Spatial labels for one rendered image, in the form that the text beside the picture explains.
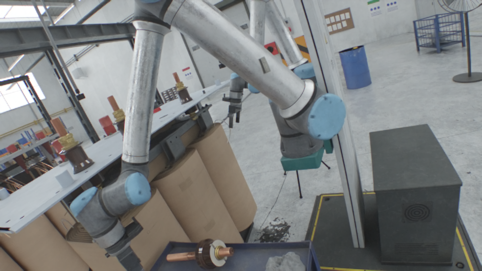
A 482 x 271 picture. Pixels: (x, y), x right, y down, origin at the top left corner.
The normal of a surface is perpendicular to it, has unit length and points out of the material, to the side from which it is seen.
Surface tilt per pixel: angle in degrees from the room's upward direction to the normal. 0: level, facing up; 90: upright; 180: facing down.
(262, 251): 0
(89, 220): 91
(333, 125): 94
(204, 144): 90
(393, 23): 90
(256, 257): 0
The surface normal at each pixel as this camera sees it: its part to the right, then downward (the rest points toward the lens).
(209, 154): 0.44, 0.18
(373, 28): -0.24, 0.44
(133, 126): 0.09, 0.19
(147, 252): 0.82, -0.10
